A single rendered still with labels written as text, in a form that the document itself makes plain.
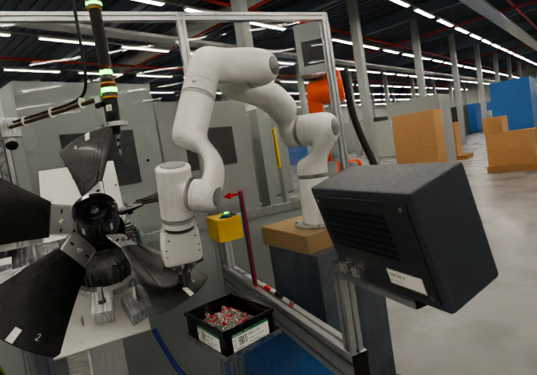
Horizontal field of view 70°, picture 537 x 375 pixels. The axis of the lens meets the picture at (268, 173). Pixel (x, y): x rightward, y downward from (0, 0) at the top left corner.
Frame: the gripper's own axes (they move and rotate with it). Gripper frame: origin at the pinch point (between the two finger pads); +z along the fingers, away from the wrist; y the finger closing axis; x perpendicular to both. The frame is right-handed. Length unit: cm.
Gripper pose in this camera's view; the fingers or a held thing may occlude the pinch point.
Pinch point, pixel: (184, 277)
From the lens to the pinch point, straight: 108.4
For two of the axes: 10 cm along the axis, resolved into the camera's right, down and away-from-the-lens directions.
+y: -9.0, 1.6, -4.1
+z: 0.2, 9.4, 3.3
